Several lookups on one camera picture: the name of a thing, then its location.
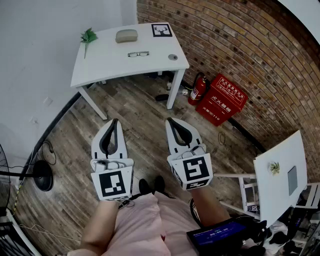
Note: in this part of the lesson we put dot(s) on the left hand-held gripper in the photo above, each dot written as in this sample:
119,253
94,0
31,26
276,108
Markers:
113,183

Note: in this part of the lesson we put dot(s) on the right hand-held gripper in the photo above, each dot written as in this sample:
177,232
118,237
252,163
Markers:
196,170

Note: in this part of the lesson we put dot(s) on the black-rimmed eyeglasses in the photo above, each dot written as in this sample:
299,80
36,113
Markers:
133,54

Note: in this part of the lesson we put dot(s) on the beige glasses case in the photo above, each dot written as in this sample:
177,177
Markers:
126,36

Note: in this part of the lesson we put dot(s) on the person's left forearm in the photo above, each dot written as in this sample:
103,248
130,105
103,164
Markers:
100,225

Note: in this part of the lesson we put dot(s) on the person's right forearm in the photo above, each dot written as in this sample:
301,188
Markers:
208,205

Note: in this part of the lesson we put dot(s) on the person's right black shoe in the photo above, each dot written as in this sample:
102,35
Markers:
159,183

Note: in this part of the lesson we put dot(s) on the person's black shoe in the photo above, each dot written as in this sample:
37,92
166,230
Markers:
143,186
159,183

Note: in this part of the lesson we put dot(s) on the white power plug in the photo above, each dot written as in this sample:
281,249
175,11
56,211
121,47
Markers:
185,92

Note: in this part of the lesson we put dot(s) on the person's left black shoe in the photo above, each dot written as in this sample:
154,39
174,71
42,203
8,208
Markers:
143,186

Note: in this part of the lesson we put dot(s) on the red fire extinguisher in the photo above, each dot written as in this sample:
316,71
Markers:
197,91

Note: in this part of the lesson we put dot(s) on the red fire extinguisher box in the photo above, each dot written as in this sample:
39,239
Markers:
222,100

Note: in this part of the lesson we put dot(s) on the small white bottle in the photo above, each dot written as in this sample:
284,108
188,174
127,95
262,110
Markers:
169,86

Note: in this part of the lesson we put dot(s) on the white wooden chair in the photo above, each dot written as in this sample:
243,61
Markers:
241,176
312,197

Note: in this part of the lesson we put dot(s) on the black standing fan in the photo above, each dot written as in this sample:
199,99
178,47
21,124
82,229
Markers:
43,175

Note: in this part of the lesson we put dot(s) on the person's pink clothing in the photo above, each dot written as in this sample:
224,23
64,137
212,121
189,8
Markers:
140,225

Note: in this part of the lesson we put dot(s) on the small potted plant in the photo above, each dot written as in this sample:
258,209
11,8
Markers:
274,168

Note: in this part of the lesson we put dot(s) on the black device with blue screen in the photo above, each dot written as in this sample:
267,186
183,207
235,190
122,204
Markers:
217,233

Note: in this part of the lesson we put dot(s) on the white side table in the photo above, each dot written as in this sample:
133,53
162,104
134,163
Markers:
280,187

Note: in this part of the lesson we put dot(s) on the green artificial plant sprig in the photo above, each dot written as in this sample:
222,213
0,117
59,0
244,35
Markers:
88,37

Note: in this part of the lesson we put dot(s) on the black framed deer picture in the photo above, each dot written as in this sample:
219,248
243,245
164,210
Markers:
162,30

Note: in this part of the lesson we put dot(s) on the grey notebook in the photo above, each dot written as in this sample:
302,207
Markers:
292,180

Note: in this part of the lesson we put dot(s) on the white wall socket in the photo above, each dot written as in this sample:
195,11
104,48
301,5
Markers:
48,101
34,120

